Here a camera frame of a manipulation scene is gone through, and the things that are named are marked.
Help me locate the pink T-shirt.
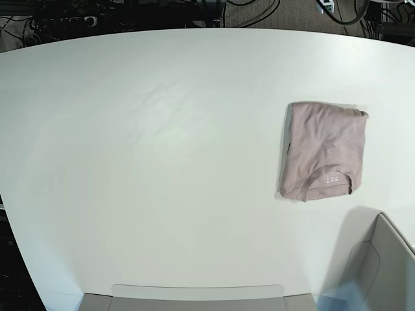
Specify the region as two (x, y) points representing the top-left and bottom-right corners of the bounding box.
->
(279, 102), (369, 202)

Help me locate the blue translucent object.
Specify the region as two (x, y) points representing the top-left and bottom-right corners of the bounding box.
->
(316, 281), (371, 311)

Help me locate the grey cardboard box right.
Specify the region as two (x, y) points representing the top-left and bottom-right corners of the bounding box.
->
(339, 213), (414, 310)

